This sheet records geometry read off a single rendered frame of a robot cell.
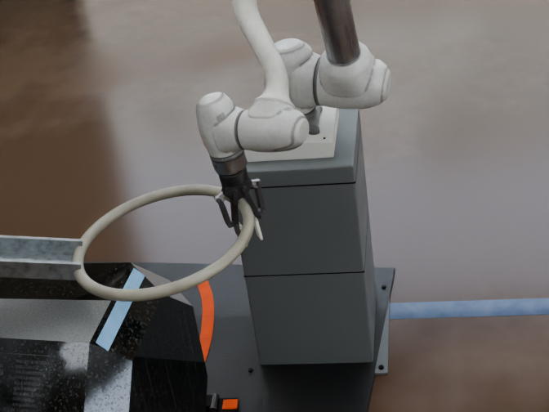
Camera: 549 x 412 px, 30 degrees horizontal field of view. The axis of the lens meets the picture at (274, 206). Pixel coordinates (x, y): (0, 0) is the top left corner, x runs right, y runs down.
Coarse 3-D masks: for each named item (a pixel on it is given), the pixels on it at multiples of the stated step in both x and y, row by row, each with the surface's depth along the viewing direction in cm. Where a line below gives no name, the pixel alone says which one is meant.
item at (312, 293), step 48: (336, 144) 326; (288, 192) 320; (336, 192) 319; (288, 240) 330; (336, 240) 328; (288, 288) 341; (336, 288) 338; (384, 288) 388; (288, 336) 352; (336, 336) 350; (384, 336) 365
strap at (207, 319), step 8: (200, 288) 403; (208, 288) 402; (208, 296) 398; (208, 304) 393; (208, 312) 389; (208, 320) 385; (208, 328) 381; (200, 336) 377; (208, 336) 377; (208, 344) 373
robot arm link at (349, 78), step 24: (336, 0) 280; (336, 24) 288; (336, 48) 296; (360, 48) 304; (336, 72) 302; (360, 72) 302; (384, 72) 307; (336, 96) 310; (360, 96) 308; (384, 96) 309
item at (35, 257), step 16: (0, 240) 267; (16, 240) 267; (32, 240) 268; (48, 240) 268; (64, 240) 269; (80, 240) 270; (0, 256) 266; (16, 256) 267; (32, 256) 268; (48, 256) 269; (64, 256) 270; (0, 272) 259; (16, 272) 259; (32, 272) 260; (48, 272) 261; (64, 272) 261
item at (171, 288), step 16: (160, 192) 285; (176, 192) 285; (192, 192) 283; (208, 192) 281; (128, 208) 284; (240, 208) 269; (96, 224) 278; (240, 240) 256; (80, 256) 267; (224, 256) 251; (80, 272) 260; (208, 272) 248; (96, 288) 252; (112, 288) 251; (160, 288) 246; (176, 288) 246
